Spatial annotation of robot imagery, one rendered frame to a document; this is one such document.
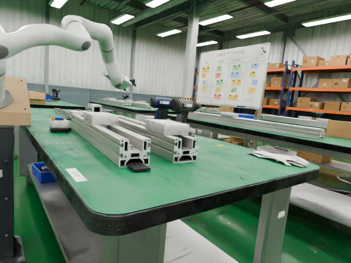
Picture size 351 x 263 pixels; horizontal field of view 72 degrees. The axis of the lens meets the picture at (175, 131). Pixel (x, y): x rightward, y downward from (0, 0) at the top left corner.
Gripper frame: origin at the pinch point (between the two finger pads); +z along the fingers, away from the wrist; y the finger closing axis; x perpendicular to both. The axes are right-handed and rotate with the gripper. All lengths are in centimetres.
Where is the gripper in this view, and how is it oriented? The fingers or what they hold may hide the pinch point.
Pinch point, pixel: (130, 86)
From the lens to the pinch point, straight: 202.3
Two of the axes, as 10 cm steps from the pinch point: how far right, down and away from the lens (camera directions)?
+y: 9.1, -3.3, -2.7
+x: -2.4, -9.2, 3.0
